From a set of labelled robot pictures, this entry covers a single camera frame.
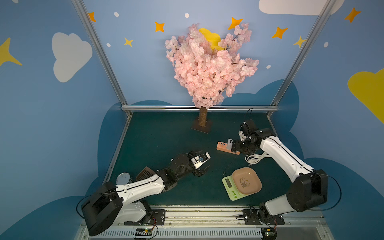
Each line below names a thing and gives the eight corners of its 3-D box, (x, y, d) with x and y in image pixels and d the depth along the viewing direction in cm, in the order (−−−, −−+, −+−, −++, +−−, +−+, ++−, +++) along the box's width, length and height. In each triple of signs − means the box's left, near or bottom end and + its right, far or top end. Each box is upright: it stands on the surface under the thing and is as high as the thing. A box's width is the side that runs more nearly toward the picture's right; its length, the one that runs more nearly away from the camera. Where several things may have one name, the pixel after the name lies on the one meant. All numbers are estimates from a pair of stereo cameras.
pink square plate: (234, 194, 82) (236, 191, 78) (230, 171, 91) (232, 167, 87) (260, 194, 82) (264, 191, 78) (254, 171, 91) (257, 167, 87)
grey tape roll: (120, 186, 86) (116, 182, 81) (120, 179, 89) (116, 174, 84) (132, 182, 88) (128, 178, 82) (132, 175, 91) (128, 170, 85)
